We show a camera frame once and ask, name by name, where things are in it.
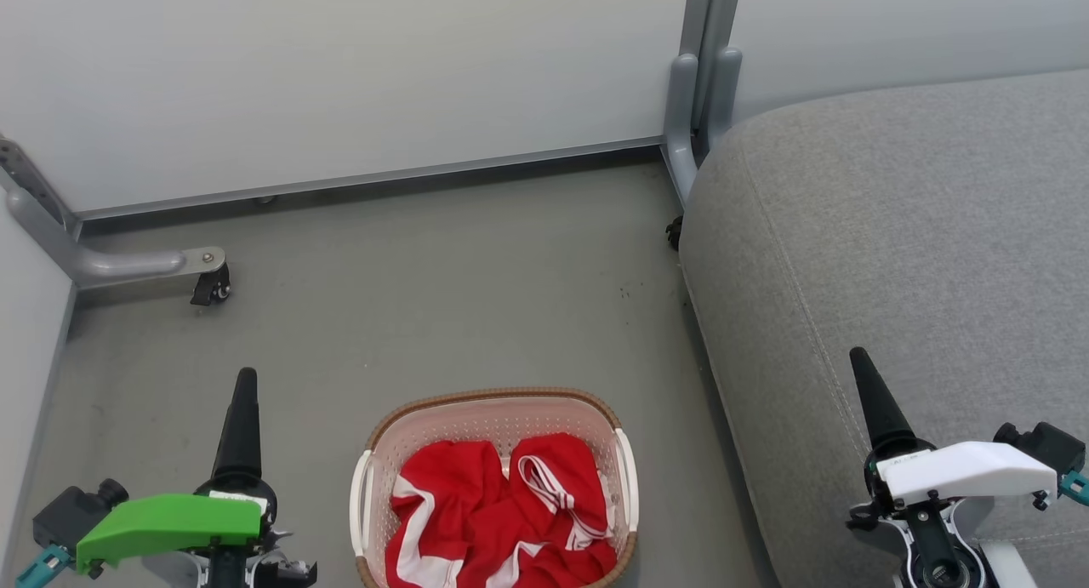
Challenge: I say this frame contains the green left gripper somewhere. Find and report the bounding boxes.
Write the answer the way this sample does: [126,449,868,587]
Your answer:
[75,367,279,574]

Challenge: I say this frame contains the grey fabric sofa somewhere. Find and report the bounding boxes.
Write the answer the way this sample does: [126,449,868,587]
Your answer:
[678,69,1089,588]

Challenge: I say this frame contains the left camera cable teal plug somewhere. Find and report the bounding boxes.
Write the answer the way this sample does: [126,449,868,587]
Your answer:
[15,544,73,588]

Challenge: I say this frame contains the beige plastic laundry basket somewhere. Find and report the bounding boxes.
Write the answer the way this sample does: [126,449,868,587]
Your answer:
[349,387,639,588]

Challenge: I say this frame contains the red garment striped white collar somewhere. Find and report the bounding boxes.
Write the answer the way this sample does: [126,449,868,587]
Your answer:
[487,433,619,588]

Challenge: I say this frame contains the red garment white panels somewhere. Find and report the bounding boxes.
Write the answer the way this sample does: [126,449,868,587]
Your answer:
[385,440,530,588]

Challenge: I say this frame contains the grey metal partition foot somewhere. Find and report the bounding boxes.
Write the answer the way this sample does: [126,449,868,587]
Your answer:
[0,137,229,291]

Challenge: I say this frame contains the grey metal partition posts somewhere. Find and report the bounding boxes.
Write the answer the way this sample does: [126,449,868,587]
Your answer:
[662,0,744,210]

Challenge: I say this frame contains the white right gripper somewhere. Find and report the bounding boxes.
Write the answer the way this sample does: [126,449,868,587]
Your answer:
[849,345,1058,509]

